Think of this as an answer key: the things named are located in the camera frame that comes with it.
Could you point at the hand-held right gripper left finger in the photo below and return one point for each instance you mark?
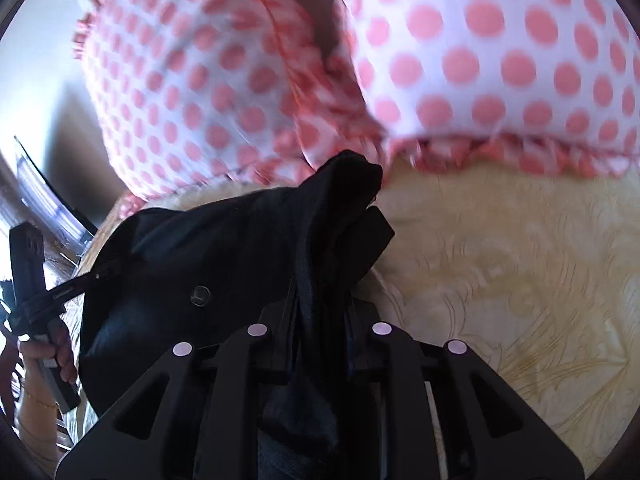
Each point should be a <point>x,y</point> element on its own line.
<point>270,360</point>

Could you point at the small pink polka dot pillow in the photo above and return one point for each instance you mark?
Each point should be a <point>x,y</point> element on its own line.
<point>490,60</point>

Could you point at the person's left hand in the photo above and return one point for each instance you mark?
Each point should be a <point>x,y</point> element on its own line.
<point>52,355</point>

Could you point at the cream floral blanket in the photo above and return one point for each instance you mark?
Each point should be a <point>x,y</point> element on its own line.
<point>500,285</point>

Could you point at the person's left forearm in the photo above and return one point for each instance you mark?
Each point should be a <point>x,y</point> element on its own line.
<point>32,410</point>

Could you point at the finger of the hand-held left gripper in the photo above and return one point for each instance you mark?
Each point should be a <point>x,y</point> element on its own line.
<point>85,282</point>

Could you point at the black pants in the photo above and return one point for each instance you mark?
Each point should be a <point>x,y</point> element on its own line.
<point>235,280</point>

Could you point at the large pink polka dot pillow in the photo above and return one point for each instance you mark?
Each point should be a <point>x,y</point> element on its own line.
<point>200,80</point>

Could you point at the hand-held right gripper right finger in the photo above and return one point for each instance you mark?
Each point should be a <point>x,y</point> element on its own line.
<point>387,360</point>

